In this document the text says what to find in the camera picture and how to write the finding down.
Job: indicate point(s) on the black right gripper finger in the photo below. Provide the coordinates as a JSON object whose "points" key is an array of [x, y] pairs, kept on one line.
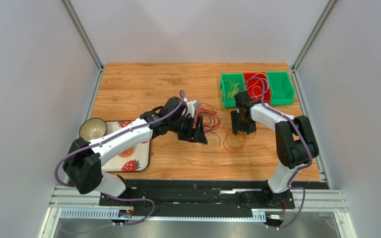
{"points": [[235, 121], [251, 127]]}

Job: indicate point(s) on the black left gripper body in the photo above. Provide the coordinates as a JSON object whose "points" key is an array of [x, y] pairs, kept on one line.
{"points": [[183, 127]]}

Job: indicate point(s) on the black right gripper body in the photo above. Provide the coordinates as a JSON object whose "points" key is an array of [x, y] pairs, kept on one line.
{"points": [[243, 121]]}

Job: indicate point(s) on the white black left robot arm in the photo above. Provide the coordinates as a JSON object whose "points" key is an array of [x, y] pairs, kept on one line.
{"points": [[83, 164]]}

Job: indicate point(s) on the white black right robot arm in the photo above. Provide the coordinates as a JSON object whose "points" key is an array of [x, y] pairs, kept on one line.
{"points": [[296, 145]]}

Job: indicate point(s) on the green storage bin left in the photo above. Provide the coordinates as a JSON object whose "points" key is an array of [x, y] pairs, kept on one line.
{"points": [[230, 83]]}

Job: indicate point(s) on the green storage bin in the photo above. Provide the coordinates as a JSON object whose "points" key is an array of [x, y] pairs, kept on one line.
{"points": [[230, 83], [281, 87]]}

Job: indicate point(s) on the red storage bin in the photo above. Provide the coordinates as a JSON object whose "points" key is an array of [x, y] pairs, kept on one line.
{"points": [[256, 88]]}

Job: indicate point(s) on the green storage bin right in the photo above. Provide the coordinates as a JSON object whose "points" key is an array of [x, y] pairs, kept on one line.
{"points": [[281, 87]]}

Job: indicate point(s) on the white strawberry print tray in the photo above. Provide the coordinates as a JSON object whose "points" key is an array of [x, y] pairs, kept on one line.
{"points": [[137, 162]]}

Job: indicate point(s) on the orange transparent cup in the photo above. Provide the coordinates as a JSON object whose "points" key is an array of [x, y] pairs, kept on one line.
{"points": [[126, 153]]}

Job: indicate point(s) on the clear glass bowl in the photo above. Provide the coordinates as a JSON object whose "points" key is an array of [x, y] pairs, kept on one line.
{"points": [[93, 129]]}

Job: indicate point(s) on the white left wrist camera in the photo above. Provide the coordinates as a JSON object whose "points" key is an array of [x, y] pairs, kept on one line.
{"points": [[191, 107]]}

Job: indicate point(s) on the aluminium frame post right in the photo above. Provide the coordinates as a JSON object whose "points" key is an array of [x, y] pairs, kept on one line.
{"points": [[322, 20]]}

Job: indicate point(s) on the aluminium frame post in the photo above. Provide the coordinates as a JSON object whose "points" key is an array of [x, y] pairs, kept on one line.
{"points": [[72, 14], [322, 20]]}

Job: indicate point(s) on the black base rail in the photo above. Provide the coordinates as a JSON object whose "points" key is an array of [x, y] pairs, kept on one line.
{"points": [[198, 198]]}

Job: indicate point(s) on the aluminium frame post left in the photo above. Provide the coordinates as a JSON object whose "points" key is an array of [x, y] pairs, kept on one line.
{"points": [[72, 14]]}

